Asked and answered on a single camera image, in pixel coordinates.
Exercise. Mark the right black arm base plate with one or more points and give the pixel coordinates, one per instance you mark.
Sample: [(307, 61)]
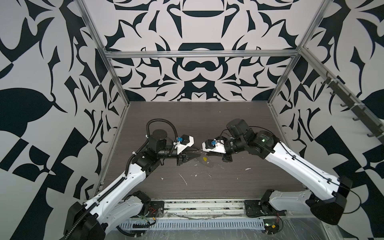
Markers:
[(258, 208)]

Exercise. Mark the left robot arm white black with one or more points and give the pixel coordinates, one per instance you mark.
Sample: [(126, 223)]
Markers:
[(98, 216)]

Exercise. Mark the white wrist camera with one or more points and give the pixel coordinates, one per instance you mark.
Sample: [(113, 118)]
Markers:
[(184, 142), (213, 145)]

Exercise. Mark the black wall hook rail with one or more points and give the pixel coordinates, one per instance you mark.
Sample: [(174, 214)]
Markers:
[(351, 102)]

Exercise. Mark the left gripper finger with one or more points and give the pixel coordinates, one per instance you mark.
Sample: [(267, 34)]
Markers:
[(190, 149), (184, 158)]

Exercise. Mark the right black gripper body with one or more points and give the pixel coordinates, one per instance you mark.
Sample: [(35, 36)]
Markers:
[(232, 146)]

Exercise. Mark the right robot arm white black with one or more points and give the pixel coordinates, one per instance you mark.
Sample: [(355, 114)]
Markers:
[(325, 196)]

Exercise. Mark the aluminium frame rails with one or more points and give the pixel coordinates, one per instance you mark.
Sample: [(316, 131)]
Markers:
[(201, 64)]

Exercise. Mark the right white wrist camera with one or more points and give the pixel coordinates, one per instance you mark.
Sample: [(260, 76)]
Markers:
[(213, 145)]

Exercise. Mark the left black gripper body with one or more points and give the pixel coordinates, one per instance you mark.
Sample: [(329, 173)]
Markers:
[(171, 153)]

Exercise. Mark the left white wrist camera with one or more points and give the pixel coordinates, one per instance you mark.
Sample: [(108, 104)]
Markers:
[(184, 142)]

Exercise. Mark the white slotted cable duct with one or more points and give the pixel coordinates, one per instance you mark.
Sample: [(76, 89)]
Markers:
[(206, 224)]

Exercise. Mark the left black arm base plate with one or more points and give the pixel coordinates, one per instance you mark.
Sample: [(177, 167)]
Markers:
[(153, 209)]

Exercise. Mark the small circuit board green led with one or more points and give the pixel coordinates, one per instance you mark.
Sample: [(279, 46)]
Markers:
[(273, 226)]

